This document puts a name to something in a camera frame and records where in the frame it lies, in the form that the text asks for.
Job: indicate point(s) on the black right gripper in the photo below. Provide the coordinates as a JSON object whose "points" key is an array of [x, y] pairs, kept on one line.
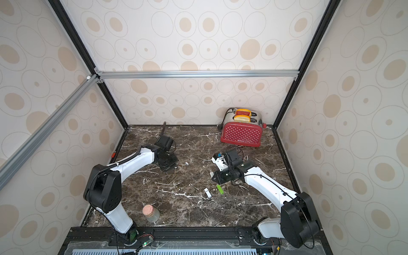
{"points": [[221, 176]]}

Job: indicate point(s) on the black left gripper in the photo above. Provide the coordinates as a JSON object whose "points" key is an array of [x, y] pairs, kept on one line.
{"points": [[165, 168]]}

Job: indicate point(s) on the green usb drive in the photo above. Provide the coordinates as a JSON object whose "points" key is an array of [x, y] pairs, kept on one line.
{"points": [[220, 189]]}

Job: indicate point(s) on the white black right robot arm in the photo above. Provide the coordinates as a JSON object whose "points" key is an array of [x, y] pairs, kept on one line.
{"points": [[298, 221]]}

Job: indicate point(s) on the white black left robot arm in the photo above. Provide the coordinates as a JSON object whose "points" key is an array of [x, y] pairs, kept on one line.
{"points": [[103, 190]]}

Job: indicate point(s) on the red polka dot toaster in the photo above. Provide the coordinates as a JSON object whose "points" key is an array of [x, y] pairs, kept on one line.
{"points": [[242, 127]]}

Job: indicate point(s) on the cork stoppered glass jar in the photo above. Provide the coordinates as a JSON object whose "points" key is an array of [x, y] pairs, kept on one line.
{"points": [[151, 213]]}

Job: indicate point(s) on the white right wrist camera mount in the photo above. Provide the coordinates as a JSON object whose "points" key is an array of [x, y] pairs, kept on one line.
{"points": [[219, 160]]}

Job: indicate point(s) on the horizontal aluminium frame bar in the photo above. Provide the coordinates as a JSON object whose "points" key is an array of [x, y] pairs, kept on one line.
{"points": [[197, 74]]}

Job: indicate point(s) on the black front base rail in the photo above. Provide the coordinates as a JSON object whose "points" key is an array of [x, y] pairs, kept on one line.
{"points": [[184, 241]]}

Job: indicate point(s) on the diagonal aluminium frame bar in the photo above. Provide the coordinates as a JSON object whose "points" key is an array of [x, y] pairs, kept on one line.
{"points": [[17, 160]]}

